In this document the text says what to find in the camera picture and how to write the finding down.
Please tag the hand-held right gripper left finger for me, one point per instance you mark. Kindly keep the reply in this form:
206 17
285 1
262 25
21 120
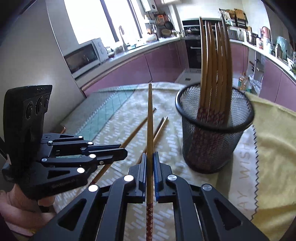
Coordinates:
142 180

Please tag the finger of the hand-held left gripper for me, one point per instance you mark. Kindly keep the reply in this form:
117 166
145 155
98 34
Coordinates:
111 155
106 146

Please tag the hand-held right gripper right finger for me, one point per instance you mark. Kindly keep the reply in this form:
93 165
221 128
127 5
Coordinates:
157 180

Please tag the black mesh utensil holder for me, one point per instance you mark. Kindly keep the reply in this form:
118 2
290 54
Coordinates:
240 143

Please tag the bunch of wooden chopsticks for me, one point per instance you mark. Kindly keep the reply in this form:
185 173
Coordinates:
215 69

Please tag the person's left hand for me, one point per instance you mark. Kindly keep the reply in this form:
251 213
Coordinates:
20 208

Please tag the beige teal patterned cloth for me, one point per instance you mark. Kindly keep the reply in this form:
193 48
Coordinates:
170 148

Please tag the copper edged flat device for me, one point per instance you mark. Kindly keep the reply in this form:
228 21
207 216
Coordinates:
62 129

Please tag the grey refrigerator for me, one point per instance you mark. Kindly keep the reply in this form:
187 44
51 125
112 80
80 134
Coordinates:
34 58

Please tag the pink kitchen base cabinets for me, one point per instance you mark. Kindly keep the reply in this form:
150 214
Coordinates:
138 67
277 85

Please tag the white microwave oven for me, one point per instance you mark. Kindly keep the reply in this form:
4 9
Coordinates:
81 58

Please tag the white kitchen counter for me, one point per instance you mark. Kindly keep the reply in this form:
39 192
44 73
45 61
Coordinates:
242 42
138 49

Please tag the steel kitchen faucet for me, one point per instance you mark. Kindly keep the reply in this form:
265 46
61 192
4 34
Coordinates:
122 39

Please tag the white ceramic pot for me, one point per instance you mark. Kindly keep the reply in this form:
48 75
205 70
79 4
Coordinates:
151 38

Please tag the kitchen window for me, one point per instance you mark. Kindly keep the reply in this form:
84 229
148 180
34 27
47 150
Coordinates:
92 20

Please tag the yellow cooking oil bottle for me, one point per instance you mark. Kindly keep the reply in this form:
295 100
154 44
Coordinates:
241 83

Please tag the black integrated stove oven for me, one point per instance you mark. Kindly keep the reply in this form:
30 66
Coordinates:
192 51

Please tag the woven basket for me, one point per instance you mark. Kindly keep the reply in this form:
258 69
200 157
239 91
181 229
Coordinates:
166 32

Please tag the dark cooking oil bottle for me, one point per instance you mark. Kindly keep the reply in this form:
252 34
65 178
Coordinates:
248 86

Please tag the crumpled plastic bag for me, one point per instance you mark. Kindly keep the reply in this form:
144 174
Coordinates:
255 87

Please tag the hanging frying pan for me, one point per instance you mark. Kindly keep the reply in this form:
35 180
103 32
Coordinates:
168 24

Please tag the black lidded cooking pot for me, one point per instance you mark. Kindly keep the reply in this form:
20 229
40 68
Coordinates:
192 30

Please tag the white water heater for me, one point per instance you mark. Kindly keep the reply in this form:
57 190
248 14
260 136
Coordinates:
147 5

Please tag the silver toaster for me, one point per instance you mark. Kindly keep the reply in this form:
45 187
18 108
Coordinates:
233 34

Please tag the steel stockpot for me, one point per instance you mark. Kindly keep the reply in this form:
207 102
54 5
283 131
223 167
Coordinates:
252 38

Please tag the pink kettle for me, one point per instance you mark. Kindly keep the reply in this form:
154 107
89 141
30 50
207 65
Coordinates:
266 34

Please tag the mint green kitchen appliance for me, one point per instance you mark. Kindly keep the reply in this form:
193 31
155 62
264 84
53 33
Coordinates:
284 47

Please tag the wooden cutting board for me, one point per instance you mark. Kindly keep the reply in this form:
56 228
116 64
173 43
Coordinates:
239 15

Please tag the wall-mounted utensil holder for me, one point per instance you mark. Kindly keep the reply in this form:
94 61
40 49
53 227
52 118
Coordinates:
159 17

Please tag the black wall rack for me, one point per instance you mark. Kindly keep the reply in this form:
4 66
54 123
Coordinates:
231 17

